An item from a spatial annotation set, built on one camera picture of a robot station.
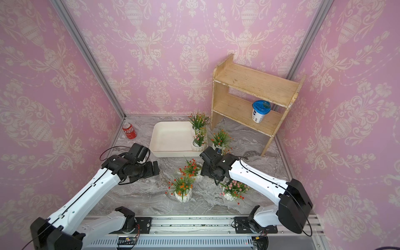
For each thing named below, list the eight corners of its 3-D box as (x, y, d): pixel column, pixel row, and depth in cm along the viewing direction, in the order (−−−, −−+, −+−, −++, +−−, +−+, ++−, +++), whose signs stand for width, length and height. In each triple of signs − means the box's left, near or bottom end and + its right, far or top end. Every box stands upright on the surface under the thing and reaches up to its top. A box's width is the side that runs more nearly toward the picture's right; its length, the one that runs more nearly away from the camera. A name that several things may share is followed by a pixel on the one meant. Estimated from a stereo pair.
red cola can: (128, 140, 109) (121, 129, 100) (130, 133, 113) (124, 122, 104) (135, 140, 109) (129, 129, 100) (137, 133, 113) (132, 122, 104)
